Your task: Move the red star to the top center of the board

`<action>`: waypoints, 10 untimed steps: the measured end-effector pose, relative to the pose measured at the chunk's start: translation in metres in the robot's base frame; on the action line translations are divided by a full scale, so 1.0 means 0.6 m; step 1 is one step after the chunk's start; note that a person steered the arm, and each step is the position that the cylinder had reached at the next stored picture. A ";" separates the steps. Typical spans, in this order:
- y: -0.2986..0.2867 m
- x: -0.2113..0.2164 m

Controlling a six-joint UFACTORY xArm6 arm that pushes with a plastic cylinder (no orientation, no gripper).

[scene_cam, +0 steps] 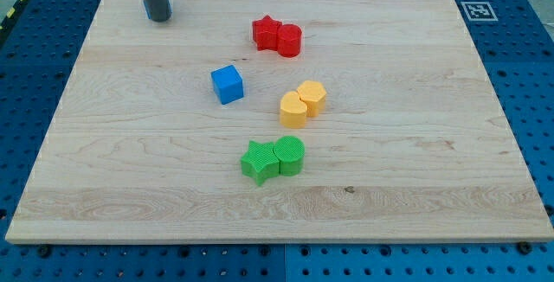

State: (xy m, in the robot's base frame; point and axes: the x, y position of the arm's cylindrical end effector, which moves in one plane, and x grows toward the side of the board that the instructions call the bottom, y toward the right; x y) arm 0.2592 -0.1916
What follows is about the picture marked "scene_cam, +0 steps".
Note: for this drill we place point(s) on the red star block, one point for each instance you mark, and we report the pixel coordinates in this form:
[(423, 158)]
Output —
[(264, 32)]

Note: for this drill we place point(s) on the blue cube block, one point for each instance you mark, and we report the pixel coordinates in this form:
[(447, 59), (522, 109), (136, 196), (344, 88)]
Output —
[(227, 84)]

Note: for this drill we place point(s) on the black yellow hazard tape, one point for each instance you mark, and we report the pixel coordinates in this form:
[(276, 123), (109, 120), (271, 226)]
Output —
[(13, 14)]

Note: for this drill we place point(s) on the yellow heart block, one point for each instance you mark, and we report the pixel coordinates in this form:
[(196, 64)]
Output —
[(293, 111)]

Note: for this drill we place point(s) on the wooden board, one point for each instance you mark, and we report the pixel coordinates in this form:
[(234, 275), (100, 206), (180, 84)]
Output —
[(412, 147)]

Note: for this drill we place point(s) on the red rounded block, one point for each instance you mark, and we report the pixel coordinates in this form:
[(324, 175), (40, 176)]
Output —
[(289, 38)]

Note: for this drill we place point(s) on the green star block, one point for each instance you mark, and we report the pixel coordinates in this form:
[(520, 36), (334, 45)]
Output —
[(259, 162)]

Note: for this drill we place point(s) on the white fiducial marker tag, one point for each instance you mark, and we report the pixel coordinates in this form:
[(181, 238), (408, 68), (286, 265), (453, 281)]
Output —
[(479, 11)]

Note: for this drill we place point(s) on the green cylinder block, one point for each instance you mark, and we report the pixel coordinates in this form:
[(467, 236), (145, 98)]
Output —
[(290, 151)]

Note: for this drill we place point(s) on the yellow hexagon block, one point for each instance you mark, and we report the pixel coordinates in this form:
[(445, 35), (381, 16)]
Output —
[(313, 94)]

